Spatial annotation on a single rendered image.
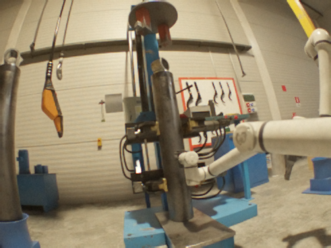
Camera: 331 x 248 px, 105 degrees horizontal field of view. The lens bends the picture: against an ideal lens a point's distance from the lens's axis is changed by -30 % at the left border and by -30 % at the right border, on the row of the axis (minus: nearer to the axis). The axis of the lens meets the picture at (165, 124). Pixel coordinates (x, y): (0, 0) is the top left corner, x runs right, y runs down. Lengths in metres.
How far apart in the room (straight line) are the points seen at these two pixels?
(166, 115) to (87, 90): 2.63
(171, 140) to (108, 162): 2.21
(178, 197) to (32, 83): 3.91
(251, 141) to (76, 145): 3.32
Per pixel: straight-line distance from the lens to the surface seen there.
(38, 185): 3.17
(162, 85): 1.58
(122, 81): 3.88
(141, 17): 1.93
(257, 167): 3.06
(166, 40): 2.08
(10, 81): 1.48
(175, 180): 1.47
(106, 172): 3.53
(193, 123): 1.50
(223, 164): 1.06
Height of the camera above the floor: 0.70
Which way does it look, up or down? 11 degrees up
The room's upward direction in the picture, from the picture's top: 8 degrees counter-clockwise
